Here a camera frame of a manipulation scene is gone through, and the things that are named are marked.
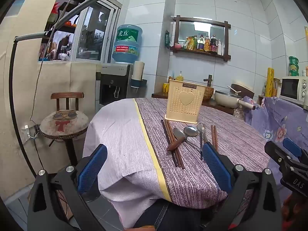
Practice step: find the bronze faucet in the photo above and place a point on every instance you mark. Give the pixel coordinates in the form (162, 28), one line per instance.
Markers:
(209, 80)

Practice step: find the blue water bottle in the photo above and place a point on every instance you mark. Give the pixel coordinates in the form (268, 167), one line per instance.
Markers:
(127, 43)

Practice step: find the cream pot with glass lid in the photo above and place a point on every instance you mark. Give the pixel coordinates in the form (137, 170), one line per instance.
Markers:
(226, 99)

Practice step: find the yellow soap bottle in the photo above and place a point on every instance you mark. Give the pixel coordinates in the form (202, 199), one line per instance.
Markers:
(179, 77)

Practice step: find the yellow wrapped roll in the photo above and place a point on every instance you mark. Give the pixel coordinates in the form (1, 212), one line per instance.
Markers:
(269, 81)

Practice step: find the metal spoon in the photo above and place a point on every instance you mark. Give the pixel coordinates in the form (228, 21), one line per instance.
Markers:
(191, 131)

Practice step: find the pale lilac cloth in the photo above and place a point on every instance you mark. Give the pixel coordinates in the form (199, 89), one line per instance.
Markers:
(120, 149)

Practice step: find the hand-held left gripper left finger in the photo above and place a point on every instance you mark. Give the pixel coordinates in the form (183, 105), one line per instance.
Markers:
(92, 166)

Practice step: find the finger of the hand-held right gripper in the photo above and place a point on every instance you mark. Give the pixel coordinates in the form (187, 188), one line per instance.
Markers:
(292, 147)
(276, 152)

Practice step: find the sliding glass window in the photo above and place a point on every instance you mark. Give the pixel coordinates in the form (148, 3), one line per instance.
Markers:
(93, 31)

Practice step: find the green hanging packet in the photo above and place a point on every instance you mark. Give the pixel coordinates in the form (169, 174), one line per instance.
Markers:
(167, 39)

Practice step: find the purple floral cloth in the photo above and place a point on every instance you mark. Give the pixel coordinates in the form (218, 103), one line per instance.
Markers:
(272, 120)

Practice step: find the yellow packet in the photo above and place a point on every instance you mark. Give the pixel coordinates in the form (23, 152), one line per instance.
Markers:
(306, 35)

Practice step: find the white power strip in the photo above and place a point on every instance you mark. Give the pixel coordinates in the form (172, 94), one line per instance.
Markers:
(27, 130)

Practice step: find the round printed seat cushion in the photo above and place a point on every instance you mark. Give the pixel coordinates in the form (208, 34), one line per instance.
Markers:
(65, 122)

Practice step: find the row of condiment bottles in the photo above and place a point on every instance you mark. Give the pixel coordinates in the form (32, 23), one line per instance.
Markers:
(207, 44)

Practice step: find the white microwave oven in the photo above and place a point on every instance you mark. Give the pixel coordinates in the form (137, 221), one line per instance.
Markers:
(292, 89)

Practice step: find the dark wooden wall shelf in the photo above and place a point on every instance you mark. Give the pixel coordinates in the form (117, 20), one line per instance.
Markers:
(226, 41)

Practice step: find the brown wooden chopstick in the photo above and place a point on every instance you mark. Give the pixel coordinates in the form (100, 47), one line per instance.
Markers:
(169, 143)
(179, 157)
(212, 134)
(215, 137)

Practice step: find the stack of green noodle cups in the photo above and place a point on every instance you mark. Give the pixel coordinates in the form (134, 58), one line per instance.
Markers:
(293, 66)

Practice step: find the white spatula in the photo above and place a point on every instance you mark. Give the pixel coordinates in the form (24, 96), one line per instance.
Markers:
(234, 90)

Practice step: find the water dispenser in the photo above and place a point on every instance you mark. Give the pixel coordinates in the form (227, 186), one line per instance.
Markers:
(115, 84)

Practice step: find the purple striped tablecloth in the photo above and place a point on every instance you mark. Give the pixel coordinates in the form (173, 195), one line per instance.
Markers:
(235, 139)

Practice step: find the person's right hand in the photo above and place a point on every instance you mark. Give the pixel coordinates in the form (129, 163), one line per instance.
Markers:
(296, 209)

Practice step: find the pink cup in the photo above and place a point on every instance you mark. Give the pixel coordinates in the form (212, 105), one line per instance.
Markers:
(177, 46)

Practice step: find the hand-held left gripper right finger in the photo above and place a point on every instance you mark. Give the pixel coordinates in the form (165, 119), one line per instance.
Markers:
(216, 166)

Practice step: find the wicker basket sink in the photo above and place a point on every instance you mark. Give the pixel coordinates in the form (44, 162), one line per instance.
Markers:
(208, 93)

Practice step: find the wooden chair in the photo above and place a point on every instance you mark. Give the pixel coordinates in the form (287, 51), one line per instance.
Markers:
(68, 95)

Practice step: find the brown and white appliance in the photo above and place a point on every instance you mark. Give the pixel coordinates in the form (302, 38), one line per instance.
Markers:
(245, 90)

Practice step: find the cream plastic utensil holder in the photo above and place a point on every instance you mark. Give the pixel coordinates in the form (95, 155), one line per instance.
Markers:
(185, 110)

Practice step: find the black camera boom stand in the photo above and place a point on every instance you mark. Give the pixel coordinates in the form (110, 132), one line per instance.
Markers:
(11, 81)

